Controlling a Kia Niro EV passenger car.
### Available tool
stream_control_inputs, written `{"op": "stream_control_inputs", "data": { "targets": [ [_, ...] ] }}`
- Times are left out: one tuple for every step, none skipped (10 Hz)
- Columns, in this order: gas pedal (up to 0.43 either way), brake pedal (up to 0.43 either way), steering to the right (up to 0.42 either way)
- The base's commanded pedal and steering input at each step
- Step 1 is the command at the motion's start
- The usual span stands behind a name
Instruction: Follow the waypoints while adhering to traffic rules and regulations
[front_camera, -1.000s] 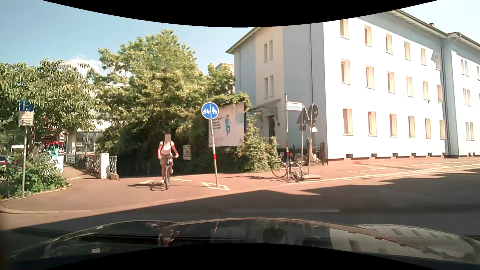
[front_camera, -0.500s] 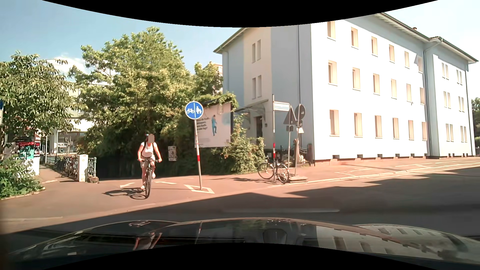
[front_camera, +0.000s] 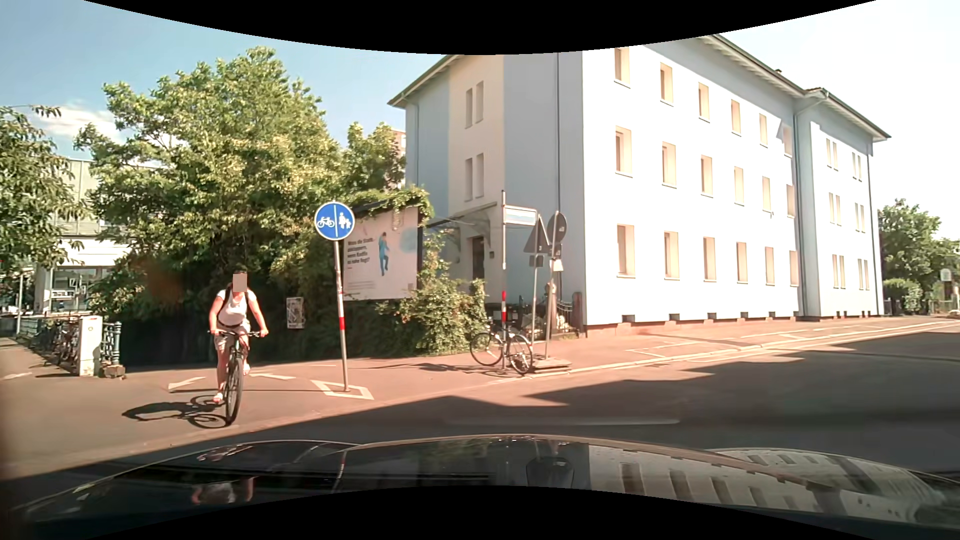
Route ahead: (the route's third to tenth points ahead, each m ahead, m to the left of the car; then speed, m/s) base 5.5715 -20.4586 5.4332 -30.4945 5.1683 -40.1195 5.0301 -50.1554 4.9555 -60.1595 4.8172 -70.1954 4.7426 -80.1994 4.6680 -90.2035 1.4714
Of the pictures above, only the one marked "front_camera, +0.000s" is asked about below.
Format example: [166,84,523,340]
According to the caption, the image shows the green bush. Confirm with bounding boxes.
[375,228,490,357]

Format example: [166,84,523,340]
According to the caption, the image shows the triangular and round road signs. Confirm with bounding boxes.
[522,210,569,361]

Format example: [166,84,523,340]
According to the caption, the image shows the parked bicycle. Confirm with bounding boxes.
[469,318,535,376]

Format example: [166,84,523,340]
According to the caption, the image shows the billboard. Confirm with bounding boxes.
[342,206,421,303]

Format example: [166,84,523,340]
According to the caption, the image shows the red paved pavement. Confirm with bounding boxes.
[0,315,960,460]

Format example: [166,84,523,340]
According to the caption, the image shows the round blue road sign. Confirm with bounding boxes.
[313,201,357,393]

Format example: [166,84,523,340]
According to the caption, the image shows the road markings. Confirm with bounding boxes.
[3,321,960,401]

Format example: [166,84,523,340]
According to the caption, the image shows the car's own bonnet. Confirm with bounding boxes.
[6,433,960,535]

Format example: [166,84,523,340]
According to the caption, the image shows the large white building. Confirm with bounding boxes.
[387,33,891,330]

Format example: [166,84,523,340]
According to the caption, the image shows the person on bicycle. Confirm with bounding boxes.
[207,271,269,426]

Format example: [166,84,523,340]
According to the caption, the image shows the large green tree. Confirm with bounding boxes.
[73,46,435,361]

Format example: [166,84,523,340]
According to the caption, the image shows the grey asphalt road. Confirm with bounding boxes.
[0,324,960,481]

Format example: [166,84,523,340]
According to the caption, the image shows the white street cabinet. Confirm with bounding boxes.
[76,315,104,378]

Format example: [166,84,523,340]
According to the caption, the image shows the grey building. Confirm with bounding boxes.
[30,157,132,315]

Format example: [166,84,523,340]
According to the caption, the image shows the row of parked bicycles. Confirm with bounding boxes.
[30,315,82,369]

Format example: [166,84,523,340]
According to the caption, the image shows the green trees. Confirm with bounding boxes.
[877,198,960,315]

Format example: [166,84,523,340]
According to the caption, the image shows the street name sign post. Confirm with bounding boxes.
[499,190,540,331]

